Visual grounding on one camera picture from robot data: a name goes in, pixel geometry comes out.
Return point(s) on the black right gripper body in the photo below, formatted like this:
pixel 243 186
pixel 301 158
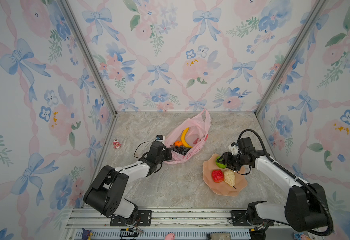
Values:
pixel 235 161

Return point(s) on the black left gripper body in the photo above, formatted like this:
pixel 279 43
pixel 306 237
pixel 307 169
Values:
pixel 166 155

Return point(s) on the fake green round fruit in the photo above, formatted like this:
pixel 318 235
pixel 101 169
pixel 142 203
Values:
pixel 221 162

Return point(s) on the pink plastic bag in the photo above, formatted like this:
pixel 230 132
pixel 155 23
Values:
pixel 196 136

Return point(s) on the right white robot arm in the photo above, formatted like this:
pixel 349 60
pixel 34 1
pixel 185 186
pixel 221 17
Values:
pixel 306 208

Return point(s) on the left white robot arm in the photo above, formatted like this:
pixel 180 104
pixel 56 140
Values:
pixel 105 194

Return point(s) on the fake dark grapes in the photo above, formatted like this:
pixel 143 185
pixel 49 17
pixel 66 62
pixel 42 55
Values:
pixel 182 150

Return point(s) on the fake orange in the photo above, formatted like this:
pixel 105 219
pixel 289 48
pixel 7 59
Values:
pixel 178 144

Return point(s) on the fake yellow banana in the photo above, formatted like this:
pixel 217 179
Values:
pixel 183 138

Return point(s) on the small red white figurine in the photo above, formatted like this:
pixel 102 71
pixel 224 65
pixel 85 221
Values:
pixel 116 144

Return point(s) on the grey box at front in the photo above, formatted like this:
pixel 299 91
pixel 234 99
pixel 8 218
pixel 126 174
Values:
pixel 219 236

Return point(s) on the pink toy at front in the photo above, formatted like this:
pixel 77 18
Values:
pixel 170 236

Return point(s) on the colourful toy front right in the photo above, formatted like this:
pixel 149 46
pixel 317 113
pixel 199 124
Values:
pixel 301 236

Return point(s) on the purple toy at front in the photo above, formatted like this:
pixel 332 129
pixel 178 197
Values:
pixel 86 234

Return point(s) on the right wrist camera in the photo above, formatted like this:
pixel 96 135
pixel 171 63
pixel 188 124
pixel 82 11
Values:
pixel 234 149

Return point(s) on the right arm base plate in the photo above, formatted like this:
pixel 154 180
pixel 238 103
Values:
pixel 240 218

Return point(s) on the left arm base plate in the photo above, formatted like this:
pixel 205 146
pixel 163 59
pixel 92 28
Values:
pixel 140 217

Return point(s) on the aluminium rail frame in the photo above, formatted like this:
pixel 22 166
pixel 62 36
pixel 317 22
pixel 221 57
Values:
pixel 184 223

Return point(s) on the right aluminium corner post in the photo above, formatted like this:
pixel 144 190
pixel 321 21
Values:
pixel 312 17

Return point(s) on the aluminium corner post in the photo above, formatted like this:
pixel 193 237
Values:
pixel 73 24
pixel 312 17

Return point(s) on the left aluminium corner post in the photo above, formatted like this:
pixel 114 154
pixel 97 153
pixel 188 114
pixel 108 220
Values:
pixel 73 24

